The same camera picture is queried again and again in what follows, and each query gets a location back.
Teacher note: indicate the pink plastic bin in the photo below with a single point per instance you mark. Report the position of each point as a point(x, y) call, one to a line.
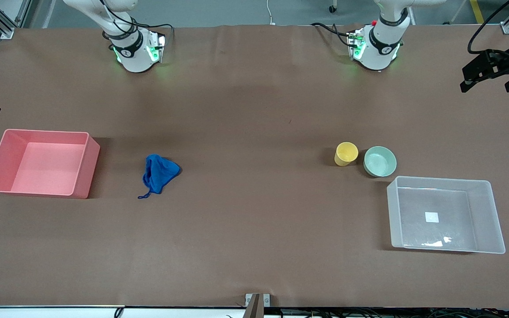
point(42, 170)

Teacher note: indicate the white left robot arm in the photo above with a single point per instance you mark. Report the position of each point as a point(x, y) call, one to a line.
point(380, 48)

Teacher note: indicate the yellow plastic cup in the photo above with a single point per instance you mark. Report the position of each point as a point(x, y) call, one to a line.
point(345, 153)

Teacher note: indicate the white square label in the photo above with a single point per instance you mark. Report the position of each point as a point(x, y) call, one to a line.
point(431, 217)

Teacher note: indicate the clear plastic bin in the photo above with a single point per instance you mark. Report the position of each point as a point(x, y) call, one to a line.
point(444, 238)

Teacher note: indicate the black caster wheel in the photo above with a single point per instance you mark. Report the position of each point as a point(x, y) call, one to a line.
point(333, 8)

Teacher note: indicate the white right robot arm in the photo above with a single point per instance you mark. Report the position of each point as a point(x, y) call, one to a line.
point(131, 53)

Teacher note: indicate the blue cloth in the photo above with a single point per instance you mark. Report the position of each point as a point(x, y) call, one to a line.
point(159, 172)

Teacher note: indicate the brown table cover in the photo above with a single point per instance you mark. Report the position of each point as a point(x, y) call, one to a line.
point(254, 132)

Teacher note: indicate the mint green bowl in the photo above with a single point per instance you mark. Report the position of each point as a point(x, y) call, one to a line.
point(380, 161)

